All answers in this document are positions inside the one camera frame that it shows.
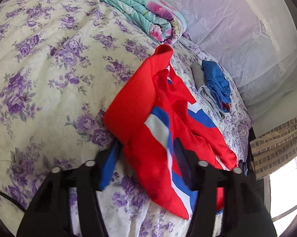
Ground blue denim jeans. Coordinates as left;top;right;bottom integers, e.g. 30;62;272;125
238;159;248;176

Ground folded grey garment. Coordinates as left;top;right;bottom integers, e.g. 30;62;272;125
191;63;227;121

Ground folded blue garment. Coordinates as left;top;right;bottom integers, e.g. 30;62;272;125
201;60;231;108

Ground folded red garment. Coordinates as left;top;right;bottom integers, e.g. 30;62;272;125
222;102;231;113

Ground checkered beige curtain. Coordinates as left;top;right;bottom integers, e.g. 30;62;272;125
250;117;297;180

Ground folded teal floral quilt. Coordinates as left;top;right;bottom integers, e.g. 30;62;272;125
100;0;187;45

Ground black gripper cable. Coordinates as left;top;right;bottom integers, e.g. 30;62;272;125
0;184;27;214

